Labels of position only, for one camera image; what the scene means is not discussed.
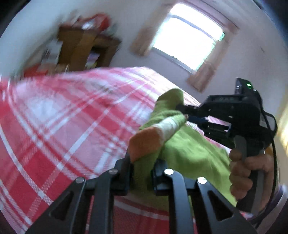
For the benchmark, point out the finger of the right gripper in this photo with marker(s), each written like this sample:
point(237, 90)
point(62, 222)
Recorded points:
point(202, 123)
point(189, 110)

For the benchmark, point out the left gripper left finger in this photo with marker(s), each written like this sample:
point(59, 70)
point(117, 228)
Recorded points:
point(87, 202)

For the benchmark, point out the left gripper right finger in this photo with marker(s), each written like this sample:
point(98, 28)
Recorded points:
point(196, 206)

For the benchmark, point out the green orange striped knit sweater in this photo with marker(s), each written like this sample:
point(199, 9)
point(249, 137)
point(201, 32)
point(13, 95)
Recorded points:
point(166, 136)

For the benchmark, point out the person's right hand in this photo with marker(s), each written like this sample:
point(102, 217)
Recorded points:
point(242, 169)

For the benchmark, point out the right beige curtain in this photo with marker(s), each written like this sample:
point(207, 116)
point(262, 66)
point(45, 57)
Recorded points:
point(202, 77)

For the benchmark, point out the beige curtain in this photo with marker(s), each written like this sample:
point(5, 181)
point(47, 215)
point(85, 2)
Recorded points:
point(143, 42)
point(202, 77)

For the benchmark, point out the left beige curtain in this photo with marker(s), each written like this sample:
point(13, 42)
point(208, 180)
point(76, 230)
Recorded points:
point(143, 42)

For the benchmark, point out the red white plaid bedsheet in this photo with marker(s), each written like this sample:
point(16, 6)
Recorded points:
point(57, 128)

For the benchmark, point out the red gift bag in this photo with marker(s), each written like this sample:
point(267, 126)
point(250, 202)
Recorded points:
point(99, 22)

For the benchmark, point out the brown wooden desk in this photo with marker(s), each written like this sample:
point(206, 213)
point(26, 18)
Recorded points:
point(77, 44)

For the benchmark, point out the window with metal frame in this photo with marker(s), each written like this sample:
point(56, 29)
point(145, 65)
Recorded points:
point(187, 36)

